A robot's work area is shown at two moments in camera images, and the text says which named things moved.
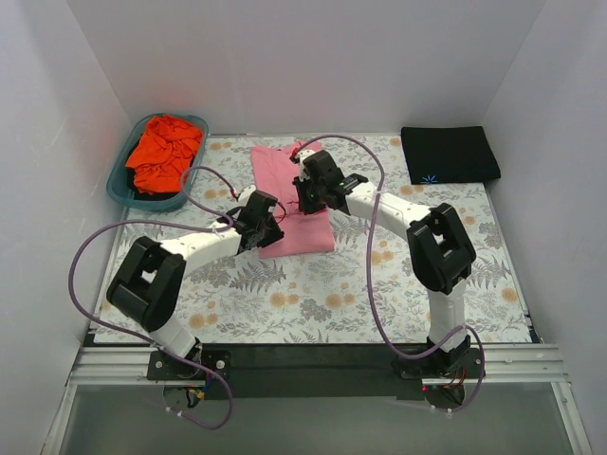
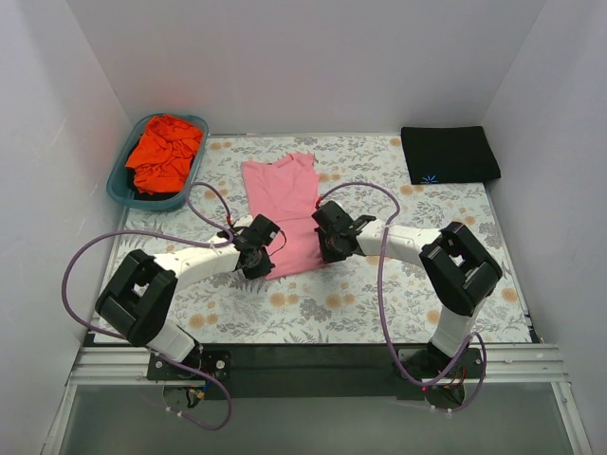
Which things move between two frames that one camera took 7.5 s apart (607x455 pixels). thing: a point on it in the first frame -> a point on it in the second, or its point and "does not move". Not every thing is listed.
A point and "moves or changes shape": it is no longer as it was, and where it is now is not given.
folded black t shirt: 439,154 does not move
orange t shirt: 162,154 does not move
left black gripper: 267,235 -> 259,269
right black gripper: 306,200 -> 327,251
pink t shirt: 275,172 moves or changes shape
